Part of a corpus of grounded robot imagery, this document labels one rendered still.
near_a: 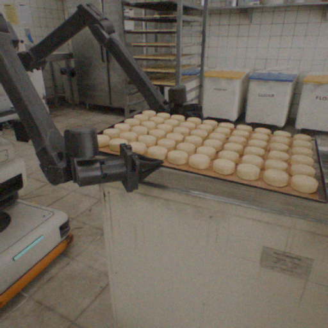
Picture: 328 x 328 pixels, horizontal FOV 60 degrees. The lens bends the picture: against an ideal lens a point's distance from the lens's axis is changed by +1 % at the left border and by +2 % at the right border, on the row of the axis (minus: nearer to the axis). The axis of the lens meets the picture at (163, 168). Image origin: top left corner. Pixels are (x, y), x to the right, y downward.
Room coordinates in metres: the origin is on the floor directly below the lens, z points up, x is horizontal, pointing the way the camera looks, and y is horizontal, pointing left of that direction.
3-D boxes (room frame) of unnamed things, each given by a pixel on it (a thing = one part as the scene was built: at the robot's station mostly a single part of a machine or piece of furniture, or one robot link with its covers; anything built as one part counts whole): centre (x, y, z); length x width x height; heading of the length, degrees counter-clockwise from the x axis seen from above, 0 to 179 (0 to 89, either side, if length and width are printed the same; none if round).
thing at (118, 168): (0.58, 0.11, 0.92); 0.07 x 0.07 x 0.10; 22
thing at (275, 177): (0.55, -0.25, 0.92); 0.05 x 0.05 x 0.02
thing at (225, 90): (4.29, -0.92, 0.38); 0.64 x 0.54 x 0.77; 152
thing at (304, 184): (0.53, -0.30, 0.92); 0.05 x 0.05 x 0.02
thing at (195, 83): (4.60, -0.35, 0.38); 0.64 x 0.54 x 0.77; 154
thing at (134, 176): (0.61, 0.04, 0.91); 0.09 x 0.07 x 0.07; 112
